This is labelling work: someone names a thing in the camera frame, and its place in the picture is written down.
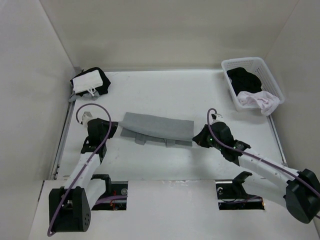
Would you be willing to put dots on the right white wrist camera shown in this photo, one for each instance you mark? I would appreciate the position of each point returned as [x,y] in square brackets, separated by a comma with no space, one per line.
[216,117]

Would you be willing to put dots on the folded white tank top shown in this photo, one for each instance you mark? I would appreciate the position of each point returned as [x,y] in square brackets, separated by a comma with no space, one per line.
[87,82]

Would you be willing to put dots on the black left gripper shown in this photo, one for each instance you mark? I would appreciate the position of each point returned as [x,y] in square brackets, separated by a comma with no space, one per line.
[113,129]

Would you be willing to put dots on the pink garment in basket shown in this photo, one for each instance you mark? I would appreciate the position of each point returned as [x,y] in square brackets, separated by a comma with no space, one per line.
[263,100]

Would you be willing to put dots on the grey tank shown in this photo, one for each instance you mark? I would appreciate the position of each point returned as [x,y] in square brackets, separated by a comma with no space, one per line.
[143,128]
[72,98]

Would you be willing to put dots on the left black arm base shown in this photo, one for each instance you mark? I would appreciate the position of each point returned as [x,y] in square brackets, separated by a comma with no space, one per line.
[107,182]

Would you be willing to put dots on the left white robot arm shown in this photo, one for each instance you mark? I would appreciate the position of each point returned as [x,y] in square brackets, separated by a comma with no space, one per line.
[70,205]

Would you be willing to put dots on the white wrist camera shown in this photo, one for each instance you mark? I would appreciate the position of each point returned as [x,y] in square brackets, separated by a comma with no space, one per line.
[216,117]
[86,117]

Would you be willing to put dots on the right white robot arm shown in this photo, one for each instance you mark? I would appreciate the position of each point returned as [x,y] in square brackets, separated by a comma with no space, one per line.
[297,191]

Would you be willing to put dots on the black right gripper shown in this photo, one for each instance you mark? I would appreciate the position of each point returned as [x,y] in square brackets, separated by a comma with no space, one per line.
[200,138]

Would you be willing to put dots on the black garment in basket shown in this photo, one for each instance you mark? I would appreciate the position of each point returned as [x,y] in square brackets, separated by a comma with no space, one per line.
[244,81]

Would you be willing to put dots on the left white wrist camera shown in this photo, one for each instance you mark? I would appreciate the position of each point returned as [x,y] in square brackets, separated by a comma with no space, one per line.
[86,117]

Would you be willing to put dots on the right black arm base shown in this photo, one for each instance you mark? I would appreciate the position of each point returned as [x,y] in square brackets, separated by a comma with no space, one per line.
[231,191]

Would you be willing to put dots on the white plastic basket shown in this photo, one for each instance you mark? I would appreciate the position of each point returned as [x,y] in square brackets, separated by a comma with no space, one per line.
[258,67]

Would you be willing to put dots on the folded grey tank top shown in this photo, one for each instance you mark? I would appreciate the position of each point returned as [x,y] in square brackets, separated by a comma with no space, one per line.
[72,98]

